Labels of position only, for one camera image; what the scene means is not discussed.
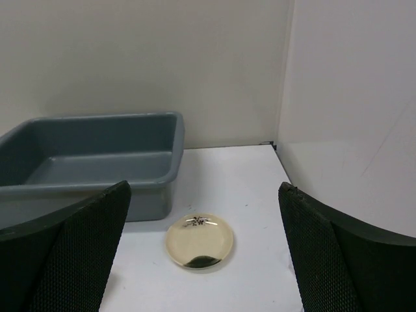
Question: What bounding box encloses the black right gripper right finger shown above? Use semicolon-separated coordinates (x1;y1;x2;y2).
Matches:
278;182;415;311

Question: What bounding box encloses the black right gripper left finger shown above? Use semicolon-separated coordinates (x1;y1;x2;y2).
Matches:
1;181;131;311

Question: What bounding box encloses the cream gold round plate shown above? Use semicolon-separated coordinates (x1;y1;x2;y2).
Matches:
164;213;234;270

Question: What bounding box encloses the grey plastic bin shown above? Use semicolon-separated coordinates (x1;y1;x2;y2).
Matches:
1;112;185;228

